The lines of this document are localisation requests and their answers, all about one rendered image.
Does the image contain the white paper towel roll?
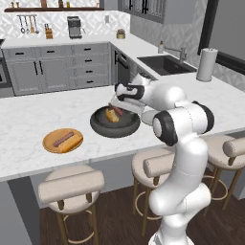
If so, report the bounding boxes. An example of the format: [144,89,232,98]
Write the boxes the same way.
[195,47,219,83]

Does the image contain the beige bar stool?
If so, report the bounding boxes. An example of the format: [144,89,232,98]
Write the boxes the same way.
[200,133,245,218]
[37,164,106,245]
[131,148,177,237]

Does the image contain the golden bun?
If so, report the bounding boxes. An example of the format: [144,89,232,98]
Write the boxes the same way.
[105,107,121,123]
[58,135,84,154]

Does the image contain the dark wooden shelf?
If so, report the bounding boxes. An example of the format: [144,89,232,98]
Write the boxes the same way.
[4,7,105,13]

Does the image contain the rail with hanging tools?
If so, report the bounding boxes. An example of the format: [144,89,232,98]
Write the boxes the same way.
[16,13,41,34]

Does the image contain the silver tap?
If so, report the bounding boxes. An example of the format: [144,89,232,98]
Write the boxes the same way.
[164,46,189,63]

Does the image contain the steel oven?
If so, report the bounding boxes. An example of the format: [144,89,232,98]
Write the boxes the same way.
[0,38,14,91]

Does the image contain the white soap dispenser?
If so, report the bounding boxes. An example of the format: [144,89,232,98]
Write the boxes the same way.
[158,39,166,55]

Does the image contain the red-brown sausage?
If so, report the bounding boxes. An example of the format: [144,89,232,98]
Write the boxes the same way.
[53,131,75,148]
[113,106,125,118]

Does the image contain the dark sink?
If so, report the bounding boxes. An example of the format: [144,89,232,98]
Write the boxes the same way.
[137,55,198,77]

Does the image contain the dark grey bowl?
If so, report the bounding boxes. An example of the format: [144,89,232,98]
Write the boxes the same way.
[89,105,142,139]

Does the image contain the orange wooden plate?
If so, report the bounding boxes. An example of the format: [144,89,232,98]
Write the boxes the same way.
[42,127,84,155]

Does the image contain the wooden knife block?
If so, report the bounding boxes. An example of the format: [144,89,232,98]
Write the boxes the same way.
[44,23,55,40]

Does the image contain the black dishwasher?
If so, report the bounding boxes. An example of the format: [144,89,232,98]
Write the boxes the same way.
[114,50,132,86]

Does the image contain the grey base cupboards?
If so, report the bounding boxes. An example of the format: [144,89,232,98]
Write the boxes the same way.
[1,42,111,97]

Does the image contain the black window frame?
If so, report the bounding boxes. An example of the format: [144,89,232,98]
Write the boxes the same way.
[197,0,245,77]

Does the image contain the grey wall cupboards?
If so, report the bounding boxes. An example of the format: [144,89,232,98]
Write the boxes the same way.
[117,0,209,25]

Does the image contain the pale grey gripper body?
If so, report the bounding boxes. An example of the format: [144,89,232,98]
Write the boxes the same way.
[110,94,145,115]

